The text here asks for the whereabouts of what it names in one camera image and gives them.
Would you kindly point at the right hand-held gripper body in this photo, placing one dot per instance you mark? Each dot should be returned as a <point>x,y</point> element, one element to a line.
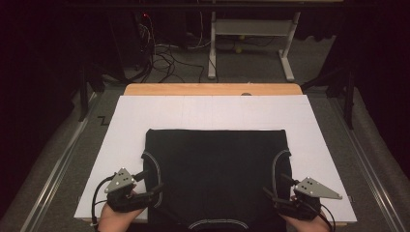
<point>306,206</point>

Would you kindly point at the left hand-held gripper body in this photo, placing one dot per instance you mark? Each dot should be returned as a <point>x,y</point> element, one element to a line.
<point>124,201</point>

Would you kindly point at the dark knit vest white trim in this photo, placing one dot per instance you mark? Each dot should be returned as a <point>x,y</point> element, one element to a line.
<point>216,167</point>

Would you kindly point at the person's right hand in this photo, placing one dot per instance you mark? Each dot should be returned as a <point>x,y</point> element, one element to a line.
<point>309,225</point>

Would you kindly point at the person's left hand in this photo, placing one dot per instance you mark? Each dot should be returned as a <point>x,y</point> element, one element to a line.
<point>112,222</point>

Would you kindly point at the white table board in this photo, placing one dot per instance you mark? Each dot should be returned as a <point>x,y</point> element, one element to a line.
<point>209,112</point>

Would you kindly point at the black metal stand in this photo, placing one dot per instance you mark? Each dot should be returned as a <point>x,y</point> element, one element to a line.
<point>84,93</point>
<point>348,103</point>

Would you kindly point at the wooden table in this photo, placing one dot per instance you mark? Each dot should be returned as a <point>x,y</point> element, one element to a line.
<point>193,89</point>

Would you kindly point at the dark computer tower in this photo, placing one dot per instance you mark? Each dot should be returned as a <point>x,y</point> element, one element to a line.
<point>129,42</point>

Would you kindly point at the yellow ball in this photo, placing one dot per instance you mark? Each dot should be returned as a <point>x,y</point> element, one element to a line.
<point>241,37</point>
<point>238,50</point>

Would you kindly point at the metal floor rail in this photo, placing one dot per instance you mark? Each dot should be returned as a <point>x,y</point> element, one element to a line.
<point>58,167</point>
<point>370,174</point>

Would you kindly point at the white metal desk frame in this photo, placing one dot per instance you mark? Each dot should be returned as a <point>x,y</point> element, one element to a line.
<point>251,27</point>

